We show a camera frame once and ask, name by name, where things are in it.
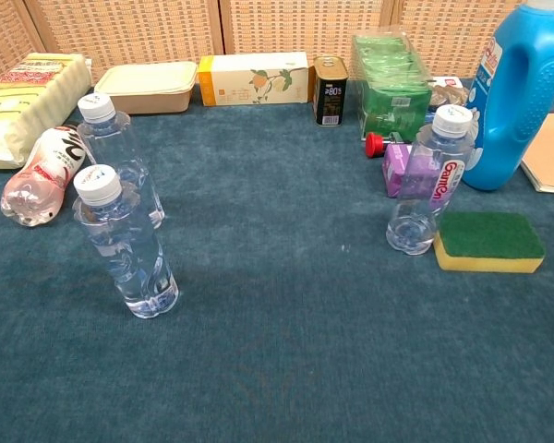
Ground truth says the wicker folding screen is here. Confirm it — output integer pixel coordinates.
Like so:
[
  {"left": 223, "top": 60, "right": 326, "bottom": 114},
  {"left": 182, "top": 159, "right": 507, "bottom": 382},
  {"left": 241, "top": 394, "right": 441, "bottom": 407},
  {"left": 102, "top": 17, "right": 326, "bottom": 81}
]
[{"left": 0, "top": 0, "right": 554, "bottom": 89}]

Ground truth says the gold and black tin can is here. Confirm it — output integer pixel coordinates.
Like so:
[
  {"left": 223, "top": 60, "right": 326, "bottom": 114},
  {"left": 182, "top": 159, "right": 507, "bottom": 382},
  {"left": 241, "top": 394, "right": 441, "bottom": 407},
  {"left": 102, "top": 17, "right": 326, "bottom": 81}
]
[{"left": 313, "top": 55, "right": 350, "bottom": 127}]

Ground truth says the small red-capped metal item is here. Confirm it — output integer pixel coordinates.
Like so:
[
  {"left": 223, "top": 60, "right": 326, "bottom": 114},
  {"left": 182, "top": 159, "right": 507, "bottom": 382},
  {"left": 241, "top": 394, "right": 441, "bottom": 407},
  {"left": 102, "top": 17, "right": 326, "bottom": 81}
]
[{"left": 365, "top": 132, "right": 405, "bottom": 161}]

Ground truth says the blue table cloth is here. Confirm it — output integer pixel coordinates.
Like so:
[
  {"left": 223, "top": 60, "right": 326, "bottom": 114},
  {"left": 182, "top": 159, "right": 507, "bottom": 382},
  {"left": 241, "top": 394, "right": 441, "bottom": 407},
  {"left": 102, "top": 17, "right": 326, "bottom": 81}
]
[{"left": 0, "top": 76, "right": 554, "bottom": 443}]

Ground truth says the yellow sponge multipack bag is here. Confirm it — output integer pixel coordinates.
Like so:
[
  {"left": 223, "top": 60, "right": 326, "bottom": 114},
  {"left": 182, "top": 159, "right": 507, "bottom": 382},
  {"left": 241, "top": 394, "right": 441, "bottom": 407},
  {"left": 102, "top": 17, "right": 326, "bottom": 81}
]
[{"left": 0, "top": 52, "right": 93, "bottom": 171}]

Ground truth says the white orange flower-print carton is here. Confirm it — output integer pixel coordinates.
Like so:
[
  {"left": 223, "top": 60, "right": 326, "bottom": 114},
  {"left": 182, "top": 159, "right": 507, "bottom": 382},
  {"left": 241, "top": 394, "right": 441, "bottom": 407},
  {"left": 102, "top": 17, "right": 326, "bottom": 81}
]
[{"left": 198, "top": 52, "right": 311, "bottom": 108}]

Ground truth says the brown spiral notebook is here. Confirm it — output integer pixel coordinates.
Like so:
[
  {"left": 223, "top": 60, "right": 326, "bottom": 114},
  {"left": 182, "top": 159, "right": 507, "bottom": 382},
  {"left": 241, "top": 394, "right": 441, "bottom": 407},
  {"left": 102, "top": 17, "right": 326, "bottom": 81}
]
[{"left": 520, "top": 113, "right": 554, "bottom": 195}]

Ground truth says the beige lidded food container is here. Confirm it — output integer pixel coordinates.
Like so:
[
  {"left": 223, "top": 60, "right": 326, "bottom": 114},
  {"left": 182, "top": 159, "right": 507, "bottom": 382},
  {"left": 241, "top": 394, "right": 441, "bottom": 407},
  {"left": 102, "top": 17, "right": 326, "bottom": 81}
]
[{"left": 93, "top": 60, "right": 199, "bottom": 115}]

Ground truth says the green packet stack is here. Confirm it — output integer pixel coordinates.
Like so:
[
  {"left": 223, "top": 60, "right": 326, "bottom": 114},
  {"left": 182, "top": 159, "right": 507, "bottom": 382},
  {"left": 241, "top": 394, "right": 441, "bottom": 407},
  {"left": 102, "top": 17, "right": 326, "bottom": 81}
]
[{"left": 353, "top": 30, "right": 433, "bottom": 141}]

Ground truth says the small purple box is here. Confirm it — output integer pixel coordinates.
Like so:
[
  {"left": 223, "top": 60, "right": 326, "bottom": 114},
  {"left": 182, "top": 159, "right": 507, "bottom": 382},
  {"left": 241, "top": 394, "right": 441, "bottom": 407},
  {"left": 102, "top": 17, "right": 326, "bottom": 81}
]
[{"left": 381, "top": 143, "right": 416, "bottom": 199}]

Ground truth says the pink drink bottle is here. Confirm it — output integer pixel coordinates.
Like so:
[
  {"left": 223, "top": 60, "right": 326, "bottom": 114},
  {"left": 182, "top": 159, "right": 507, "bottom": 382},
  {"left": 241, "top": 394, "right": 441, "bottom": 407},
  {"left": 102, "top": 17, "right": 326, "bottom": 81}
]
[{"left": 0, "top": 123, "right": 90, "bottom": 228}]

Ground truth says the blue white blister pack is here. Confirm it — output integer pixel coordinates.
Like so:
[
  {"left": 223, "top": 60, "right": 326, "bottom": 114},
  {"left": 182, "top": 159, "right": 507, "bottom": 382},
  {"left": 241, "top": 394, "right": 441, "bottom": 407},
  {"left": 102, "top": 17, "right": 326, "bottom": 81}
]
[{"left": 427, "top": 76, "right": 470, "bottom": 113}]

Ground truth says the blue detergent bottle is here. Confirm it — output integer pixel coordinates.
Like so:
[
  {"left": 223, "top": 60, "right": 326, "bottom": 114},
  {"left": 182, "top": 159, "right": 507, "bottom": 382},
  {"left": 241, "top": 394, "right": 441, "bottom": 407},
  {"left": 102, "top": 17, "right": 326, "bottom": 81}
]
[{"left": 461, "top": 0, "right": 554, "bottom": 192}]

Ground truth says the clear water bottle white cap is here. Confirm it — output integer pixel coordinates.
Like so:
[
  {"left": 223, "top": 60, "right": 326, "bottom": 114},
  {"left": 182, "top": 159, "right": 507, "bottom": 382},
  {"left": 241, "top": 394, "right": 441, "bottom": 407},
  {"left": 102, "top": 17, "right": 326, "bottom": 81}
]
[
  {"left": 71, "top": 164, "right": 180, "bottom": 319},
  {"left": 77, "top": 91, "right": 166, "bottom": 231}
]

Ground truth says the green and yellow sponge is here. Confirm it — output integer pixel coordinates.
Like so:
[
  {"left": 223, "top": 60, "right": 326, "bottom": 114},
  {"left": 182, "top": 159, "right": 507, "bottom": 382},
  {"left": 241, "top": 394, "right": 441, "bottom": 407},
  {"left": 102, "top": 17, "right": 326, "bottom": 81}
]
[{"left": 432, "top": 210, "right": 547, "bottom": 274}]

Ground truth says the clear water bottle purple label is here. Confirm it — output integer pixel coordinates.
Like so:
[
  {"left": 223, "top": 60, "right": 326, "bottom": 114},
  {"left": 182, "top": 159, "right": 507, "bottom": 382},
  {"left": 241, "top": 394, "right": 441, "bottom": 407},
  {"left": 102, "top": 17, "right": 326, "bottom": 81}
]
[{"left": 386, "top": 104, "right": 476, "bottom": 257}]

